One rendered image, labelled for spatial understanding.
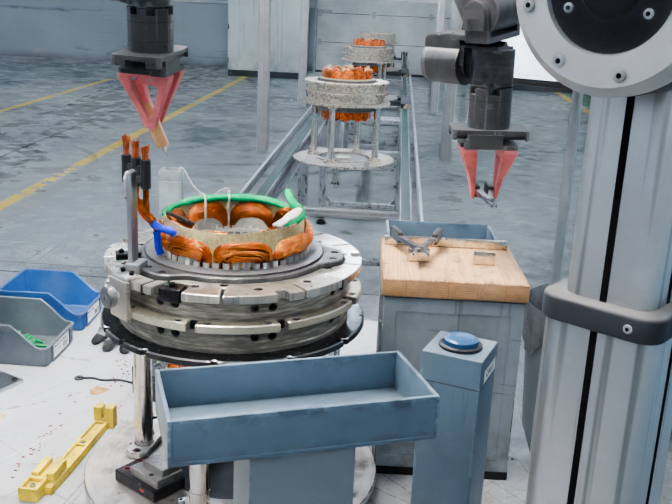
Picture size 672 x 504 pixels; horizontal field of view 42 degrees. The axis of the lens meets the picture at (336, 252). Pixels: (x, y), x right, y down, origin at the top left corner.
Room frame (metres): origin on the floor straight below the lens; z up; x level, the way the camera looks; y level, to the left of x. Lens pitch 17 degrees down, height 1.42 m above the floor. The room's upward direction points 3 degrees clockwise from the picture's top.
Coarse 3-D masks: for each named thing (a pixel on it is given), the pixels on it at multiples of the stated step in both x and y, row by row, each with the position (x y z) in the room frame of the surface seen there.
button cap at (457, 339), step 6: (444, 336) 0.94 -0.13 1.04; (450, 336) 0.93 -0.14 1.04; (456, 336) 0.93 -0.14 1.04; (462, 336) 0.93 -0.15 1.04; (468, 336) 0.94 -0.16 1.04; (474, 336) 0.94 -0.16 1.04; (444, 342) 0.93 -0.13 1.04; (450, 342) 0.92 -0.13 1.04; (456, 342) 0.92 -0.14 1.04; (462, 342) 0.92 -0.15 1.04; (468, 342) 0.92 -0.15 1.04; (474, 342) 0.92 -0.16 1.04; (456, 348) 0.92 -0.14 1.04; (462, 348) 0.92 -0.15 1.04; (468, 348) 0.92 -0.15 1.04
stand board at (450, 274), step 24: (384, 240) 1.25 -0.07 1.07; (384, 264) 1.13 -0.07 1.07; (408, 264) 1.14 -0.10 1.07; (432, 264) 1.14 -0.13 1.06; (456, 264) 1.15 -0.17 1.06; (504, 264) 1.16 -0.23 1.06; (384, 288) 1.07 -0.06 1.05; (408, 288) 1.07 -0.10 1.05; (432, 288) 1.07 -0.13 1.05; (456, 288) 1.07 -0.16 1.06; (480, 288) 1.07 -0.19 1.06; (504, 288) 1.07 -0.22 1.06; (528, 288) 1.07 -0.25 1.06
